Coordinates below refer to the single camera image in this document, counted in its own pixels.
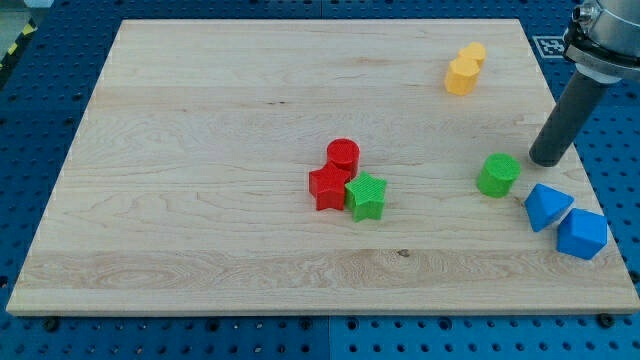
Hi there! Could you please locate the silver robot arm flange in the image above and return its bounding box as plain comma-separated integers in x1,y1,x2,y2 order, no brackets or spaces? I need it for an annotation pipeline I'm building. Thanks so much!
563,0,639,82

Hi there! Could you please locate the red star block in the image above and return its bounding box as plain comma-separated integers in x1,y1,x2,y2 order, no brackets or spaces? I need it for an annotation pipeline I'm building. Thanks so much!
309,162,351,211

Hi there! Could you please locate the red cylinder block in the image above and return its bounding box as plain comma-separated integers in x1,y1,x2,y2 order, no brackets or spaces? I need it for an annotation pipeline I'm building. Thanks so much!
326,138,360,179

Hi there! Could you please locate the green star block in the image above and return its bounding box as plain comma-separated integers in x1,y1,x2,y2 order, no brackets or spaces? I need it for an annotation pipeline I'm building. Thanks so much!
345,171,387,222

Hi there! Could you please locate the light wooden board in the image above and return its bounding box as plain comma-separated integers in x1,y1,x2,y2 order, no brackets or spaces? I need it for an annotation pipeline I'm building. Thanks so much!
6,19,639,316

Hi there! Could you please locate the yellow hexagon block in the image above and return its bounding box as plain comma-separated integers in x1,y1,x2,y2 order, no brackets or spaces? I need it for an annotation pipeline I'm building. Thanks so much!
444,57,480,96

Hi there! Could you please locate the green cylinder block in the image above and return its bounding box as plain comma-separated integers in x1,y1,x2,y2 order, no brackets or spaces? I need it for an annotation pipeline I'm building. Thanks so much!
476,153,521,198

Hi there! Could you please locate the yellow heart block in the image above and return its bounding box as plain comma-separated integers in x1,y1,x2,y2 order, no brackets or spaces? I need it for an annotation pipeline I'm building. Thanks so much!
458,42,487,68

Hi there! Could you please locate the blue triangular block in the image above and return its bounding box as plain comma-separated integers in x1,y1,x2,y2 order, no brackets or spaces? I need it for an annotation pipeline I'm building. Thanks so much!
524,183,574,232

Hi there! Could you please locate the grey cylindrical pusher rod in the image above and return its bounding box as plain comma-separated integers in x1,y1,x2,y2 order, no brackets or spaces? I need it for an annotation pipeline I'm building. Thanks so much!
529,71,610,167

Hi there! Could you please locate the white fiducial marker tag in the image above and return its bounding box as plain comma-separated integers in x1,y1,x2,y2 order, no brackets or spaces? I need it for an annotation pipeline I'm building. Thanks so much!
532,35,565,59

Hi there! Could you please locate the blue cube block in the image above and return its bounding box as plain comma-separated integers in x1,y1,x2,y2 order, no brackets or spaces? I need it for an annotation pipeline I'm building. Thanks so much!
556,208,608,260

